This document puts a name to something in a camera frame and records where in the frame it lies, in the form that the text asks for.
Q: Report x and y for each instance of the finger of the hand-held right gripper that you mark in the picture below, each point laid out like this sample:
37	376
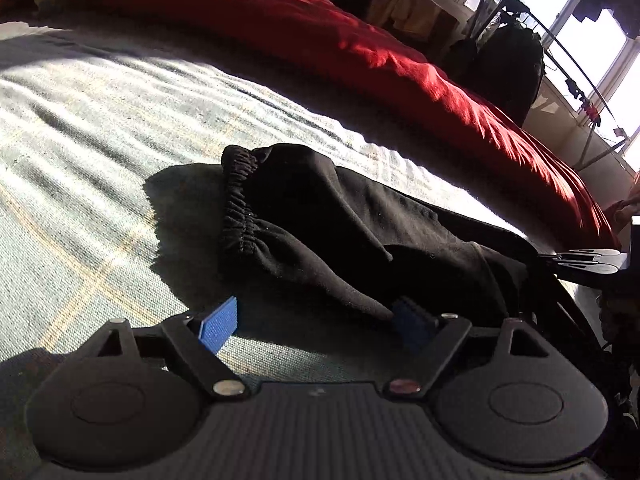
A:
590	270
590	253

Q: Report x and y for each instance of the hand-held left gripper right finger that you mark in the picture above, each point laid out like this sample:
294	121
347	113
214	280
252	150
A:
412	325

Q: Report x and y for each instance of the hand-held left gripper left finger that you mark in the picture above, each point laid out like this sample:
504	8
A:
220	327

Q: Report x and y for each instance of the metal clothes rack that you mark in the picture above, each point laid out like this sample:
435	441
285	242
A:
580	75

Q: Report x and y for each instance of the orange hanging clothes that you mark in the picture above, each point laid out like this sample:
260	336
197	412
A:
405	10

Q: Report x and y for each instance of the hanging dark jackets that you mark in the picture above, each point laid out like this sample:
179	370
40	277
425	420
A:
505	70

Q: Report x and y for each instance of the window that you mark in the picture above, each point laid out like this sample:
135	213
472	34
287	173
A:
590	50

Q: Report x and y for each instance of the red quilt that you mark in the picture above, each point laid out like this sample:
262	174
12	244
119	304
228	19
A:
350	45

